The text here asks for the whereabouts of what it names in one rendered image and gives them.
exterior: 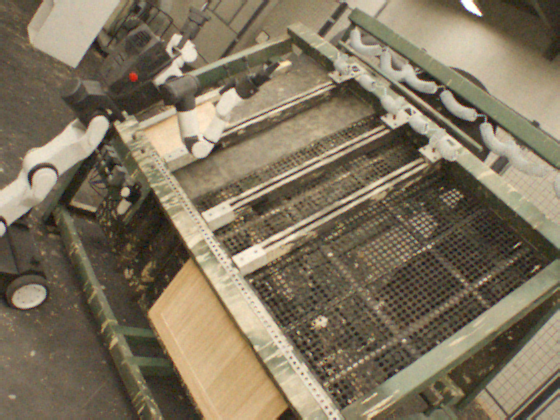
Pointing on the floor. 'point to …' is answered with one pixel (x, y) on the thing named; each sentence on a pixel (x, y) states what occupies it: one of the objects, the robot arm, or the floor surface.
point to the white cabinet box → (68, 27)
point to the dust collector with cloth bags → (130, 12)
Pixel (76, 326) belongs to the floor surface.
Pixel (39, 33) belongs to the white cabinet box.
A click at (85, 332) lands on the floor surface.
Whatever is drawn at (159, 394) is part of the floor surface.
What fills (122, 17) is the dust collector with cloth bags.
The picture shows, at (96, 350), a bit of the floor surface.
